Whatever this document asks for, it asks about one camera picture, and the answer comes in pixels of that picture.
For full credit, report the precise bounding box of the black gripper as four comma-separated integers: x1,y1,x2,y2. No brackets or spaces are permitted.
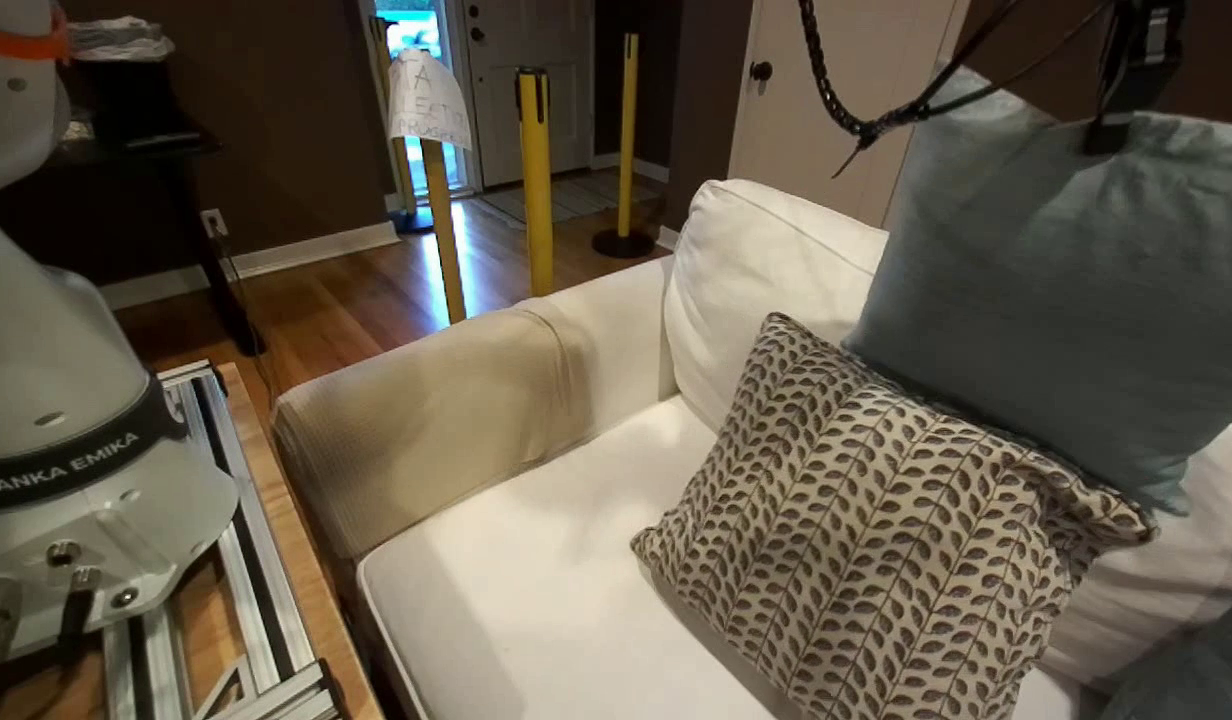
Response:
1075,0,1192,162

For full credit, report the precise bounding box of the plain grey-blue pillow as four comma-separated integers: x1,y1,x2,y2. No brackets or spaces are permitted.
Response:
846,64,1232,518
1080,585,1232,720

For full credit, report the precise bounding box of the leaf patterned pillow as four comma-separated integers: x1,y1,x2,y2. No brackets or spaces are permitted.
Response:
626,311,1157,720

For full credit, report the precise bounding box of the white open door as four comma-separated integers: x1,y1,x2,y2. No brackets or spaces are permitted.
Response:
729,0,973,231

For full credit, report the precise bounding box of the grey doormat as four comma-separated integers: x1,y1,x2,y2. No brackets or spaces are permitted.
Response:
473,164,670,229

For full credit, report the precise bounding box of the white panel door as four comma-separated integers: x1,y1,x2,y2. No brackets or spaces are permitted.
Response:
450,0,599,192

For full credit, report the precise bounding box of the beige armrest cover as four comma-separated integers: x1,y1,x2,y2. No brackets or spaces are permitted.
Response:
269,301,599,564

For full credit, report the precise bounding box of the white sofa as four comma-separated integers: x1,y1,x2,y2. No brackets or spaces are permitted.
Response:
269,178,1232,720

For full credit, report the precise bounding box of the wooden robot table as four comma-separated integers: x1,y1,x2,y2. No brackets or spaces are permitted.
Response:
0,356,388,720

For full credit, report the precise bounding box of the white crumpled cloth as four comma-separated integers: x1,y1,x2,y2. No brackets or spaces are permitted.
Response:
59,13,177,69

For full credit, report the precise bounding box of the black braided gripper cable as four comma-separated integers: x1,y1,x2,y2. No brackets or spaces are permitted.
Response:
790,0,1127,181

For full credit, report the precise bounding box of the yellow post with black base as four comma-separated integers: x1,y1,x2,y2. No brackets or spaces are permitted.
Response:
593,32,661,261

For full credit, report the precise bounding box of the white cloth over post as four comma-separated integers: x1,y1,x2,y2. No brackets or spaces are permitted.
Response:
383,50,476,156

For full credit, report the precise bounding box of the aluminium profile base frame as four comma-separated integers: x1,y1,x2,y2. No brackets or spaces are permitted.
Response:
98,356,340,720

